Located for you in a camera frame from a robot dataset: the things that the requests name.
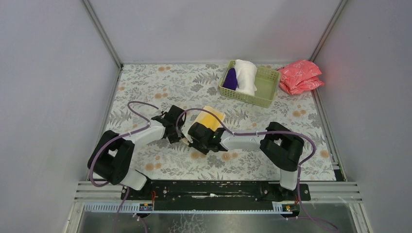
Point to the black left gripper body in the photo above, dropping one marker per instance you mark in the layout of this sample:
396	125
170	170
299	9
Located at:
175	121

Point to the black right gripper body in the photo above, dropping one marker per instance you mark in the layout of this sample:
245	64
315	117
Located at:
198	132

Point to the yellow duck towel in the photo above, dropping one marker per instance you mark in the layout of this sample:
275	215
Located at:
204	118

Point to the purple microfibre towel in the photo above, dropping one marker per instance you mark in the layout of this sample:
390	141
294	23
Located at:
231	81

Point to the white towel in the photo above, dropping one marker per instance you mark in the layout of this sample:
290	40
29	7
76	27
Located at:
245	74

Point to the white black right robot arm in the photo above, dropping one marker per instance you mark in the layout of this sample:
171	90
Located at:
280	145

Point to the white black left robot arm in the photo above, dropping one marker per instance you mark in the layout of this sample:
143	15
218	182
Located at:
111	159

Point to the green perforated plastic basket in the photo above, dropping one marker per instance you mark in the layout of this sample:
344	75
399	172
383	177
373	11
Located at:
266	81

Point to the pink patterned plastic package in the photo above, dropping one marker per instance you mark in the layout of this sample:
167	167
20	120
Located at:
299	77

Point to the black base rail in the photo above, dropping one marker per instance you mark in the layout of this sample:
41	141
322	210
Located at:
168	195

